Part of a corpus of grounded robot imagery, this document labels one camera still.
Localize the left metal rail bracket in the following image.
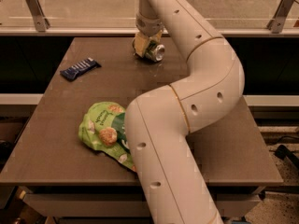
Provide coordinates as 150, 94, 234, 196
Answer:
25, 0, 50, 32

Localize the green soda can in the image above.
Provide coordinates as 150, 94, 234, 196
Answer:
145, 41, 165, 62

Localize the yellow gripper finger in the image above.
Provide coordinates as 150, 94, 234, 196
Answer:
151, 30, 163, 42
133, 32, 150, 57

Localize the metal rail bracket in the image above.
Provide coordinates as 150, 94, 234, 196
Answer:
25, 0, 50, 32
267, 0, 295, 34

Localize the glass barrier panel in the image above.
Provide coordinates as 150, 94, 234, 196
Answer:
0, 0, 299, 30

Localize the green Dang chips bag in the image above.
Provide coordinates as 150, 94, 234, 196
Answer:
78, 102, 135, 172

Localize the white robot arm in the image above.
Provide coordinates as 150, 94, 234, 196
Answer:
125, 0, 245, 224

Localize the right metal rail bracket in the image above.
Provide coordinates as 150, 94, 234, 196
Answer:
267, 0, 295, 34

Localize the blue snack bar wrapper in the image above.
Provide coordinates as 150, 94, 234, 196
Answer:
60, 58, 101, 81

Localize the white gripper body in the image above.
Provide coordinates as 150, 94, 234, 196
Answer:
135, 13, 164, 35

